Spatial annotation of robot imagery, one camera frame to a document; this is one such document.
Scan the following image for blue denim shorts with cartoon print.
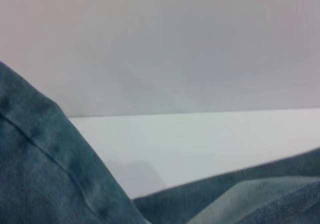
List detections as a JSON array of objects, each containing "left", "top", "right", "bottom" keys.
[{"left": 0, "top": 60, "right": 320, "bottom": 224}]

